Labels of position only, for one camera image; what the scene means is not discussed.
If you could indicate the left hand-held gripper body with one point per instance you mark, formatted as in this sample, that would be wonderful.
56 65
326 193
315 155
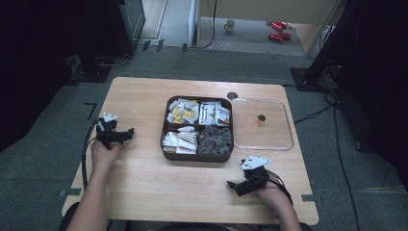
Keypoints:
107 133

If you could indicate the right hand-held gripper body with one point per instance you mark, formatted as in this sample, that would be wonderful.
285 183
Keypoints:
255 178

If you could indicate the person's left hand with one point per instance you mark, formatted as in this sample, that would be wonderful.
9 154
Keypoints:
103 155

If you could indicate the person's right hand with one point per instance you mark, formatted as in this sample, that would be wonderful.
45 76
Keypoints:
272 195

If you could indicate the clear lid with wooden knob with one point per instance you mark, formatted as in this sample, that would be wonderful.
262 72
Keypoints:
253 134

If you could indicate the brown four-compartment box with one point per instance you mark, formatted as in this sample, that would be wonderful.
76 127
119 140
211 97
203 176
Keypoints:
196 158

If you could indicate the pile of dark packets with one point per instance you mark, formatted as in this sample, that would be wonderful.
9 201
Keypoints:
214 140

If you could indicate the pile of white brown striped packets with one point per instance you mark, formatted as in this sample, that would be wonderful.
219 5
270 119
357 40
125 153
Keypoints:
180 140

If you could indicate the pile of yellow white packets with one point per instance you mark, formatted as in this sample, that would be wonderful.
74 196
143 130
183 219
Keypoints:
183 111

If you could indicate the black stand base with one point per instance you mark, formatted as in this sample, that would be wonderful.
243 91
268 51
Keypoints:
91 72

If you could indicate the pile of white printed packets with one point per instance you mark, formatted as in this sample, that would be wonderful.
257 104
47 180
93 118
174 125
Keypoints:
214 115

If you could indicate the grey round table grommet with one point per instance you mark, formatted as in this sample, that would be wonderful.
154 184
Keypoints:
232 95

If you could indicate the red can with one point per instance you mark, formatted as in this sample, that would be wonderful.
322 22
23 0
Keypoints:
279 25
279 37

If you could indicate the grey mug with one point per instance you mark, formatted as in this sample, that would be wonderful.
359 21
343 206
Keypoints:
229 25

